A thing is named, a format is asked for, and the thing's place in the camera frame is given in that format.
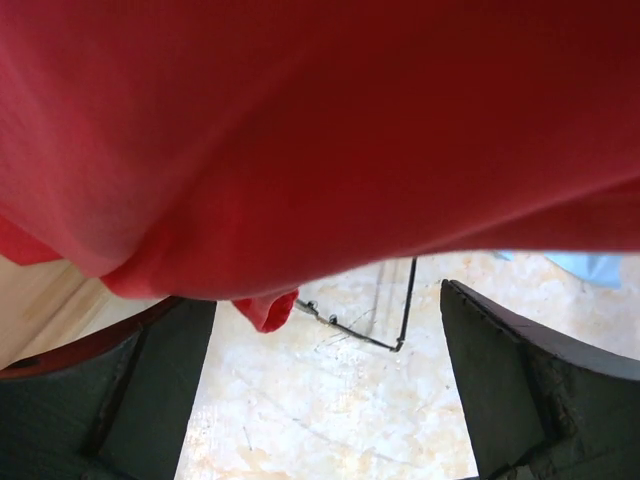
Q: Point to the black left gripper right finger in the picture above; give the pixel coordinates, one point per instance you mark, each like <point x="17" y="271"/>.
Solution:
<point x="539" y="404"/>

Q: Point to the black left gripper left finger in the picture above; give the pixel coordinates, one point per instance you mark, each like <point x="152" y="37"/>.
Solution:
<point x="112" y="405"/>

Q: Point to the small light blue cloth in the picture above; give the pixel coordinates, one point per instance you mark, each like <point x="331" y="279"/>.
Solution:
<point x="601" y="270"/>

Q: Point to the red hanging shirt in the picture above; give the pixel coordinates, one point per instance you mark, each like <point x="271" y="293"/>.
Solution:
<point x="235" y="150"/>

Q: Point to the thin wire-frame sunglasses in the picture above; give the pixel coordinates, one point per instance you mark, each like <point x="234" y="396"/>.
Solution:
<point x="311" y="308"/>

